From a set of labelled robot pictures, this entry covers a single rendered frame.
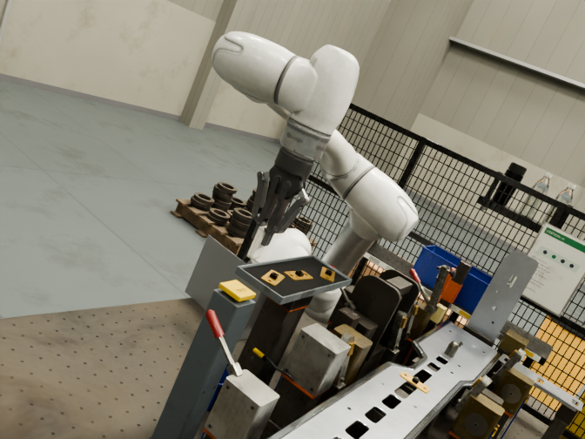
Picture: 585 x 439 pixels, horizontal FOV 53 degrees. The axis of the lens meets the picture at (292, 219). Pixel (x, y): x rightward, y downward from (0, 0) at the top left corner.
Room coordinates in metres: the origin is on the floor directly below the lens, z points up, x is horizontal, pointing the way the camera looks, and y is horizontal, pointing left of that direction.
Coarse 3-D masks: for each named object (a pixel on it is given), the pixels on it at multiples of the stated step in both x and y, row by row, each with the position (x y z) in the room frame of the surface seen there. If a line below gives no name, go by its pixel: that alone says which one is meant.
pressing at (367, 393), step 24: (432, 336) 1.82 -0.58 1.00; (456, 336) 1.93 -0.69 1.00; (432, 360) 1.63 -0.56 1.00; (456, 360) 1.72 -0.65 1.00; (480, 360) 1.81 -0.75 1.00; (360, 384) 1.29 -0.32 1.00; (384, 384) 1.35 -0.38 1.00; (432, 384) 1.47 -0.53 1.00; (456, 384) 1.54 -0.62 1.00; (336, 408) 1.14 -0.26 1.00; (360, 408) 1.19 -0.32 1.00; (384, 408) 1.23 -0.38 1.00; (408, 408) 1.28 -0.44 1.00; (432, 408) 1.34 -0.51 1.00; (288, 432) 0.98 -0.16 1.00; (312, 432) 1.02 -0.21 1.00; (336, 432) 1.05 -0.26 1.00; (384, 432) 1.13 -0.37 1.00; (408, 432) 1.17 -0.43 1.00
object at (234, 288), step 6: (222, 282) 1.14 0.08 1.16; (228, 282) 1.15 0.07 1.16; (234, 282) 1.16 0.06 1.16; (222, 288) 1.13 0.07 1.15; (228, 288) 1.12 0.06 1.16; (234, 288) 1.13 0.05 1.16; (240, 288) 1.15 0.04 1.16; (246, 288) 1.16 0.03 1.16; (234, 294) 1.11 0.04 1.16; (240, 294) 1.12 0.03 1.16; (246, 294) 1.13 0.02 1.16; (252, 294) 1.15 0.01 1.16; (240, 300) 1.11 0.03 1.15
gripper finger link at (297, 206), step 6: (300, 198) 1.11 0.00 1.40; (294, 204) 1.11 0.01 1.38; (300, 204) 1.11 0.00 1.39; (306, 204) 1.13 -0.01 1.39; (288, 210) 1.12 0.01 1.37; (294, 210) 1.11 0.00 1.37; (300, 210) 1.13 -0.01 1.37; (288, 216) 1.11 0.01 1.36; (294, 216) 1.13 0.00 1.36; (282, 222) 1.12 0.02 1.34; (288, 222) 1.12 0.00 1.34; (276, 228) 1.12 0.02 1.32; (282, 228) 1.12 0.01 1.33
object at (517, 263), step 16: (512, 256) 2.10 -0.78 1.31; (528, 256) 2.07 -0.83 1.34; (496, 272) 2.11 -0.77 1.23; (512, 272) 2.08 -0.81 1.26; (528, 272) 2.06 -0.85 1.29; (496, 288) 2.09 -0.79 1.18; (512, 288) 2.07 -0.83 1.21; (480, 304) 2.10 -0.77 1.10; (496, 304) 2.08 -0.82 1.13; (512, 304) 2.06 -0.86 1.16; (480, 320) 2.09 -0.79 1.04; (496, 320) 2.07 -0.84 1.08; (496, 336) 2.05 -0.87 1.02
